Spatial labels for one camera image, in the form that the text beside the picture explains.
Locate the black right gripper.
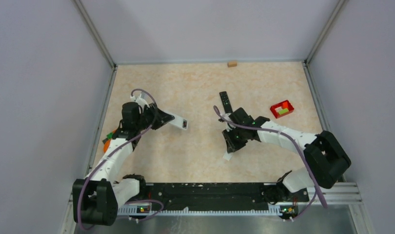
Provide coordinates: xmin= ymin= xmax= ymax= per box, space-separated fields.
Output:
xmin=222 ymin=125 xmax=248 ymax=154

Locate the small wooden block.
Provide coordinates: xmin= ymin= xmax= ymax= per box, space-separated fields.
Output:
xmin=227 ymin=61 xmax=237 ymax=68

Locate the orange green object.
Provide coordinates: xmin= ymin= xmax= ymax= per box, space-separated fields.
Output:
xmin=102 ymin=129 xmax=116 ymax=153

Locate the white remote control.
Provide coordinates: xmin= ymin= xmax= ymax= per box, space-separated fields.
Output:
xmin=169 ymin=114 xmax=188 ymax=131

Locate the aluminium frame rail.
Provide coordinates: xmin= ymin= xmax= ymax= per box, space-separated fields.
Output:
xmin=68 ymin=182 xmax=363 ymax=217

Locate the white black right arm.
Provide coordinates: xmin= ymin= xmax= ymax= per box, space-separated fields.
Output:
xmin=214 ymin=106 xmax=352 ymax=207

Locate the green block in bin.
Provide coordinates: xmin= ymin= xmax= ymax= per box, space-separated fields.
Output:
xmin=278 ymin=108 xmax=289 ymax=115

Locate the black remote control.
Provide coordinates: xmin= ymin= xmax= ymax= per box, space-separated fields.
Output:
xmin=219 ymin=91 xmax=233 ymax=114

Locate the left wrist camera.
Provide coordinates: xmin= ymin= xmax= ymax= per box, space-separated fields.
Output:
xmin=131 ymin=92 xmax=149 ymax=110

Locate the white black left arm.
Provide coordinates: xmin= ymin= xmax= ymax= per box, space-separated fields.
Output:
xmin=72 ymin=101 xmax=183 ymax=228

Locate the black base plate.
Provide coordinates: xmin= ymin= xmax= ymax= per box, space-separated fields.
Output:
xmin=130 ymin=182 xmax=309 ymax=211

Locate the white battery cover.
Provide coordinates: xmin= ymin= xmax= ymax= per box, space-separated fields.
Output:
xmin=222 ymin=152 xmax=233 ymax=161

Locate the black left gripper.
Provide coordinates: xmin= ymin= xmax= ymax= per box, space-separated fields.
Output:
xmin=135 ymin=102 xmax=174 ymax=131

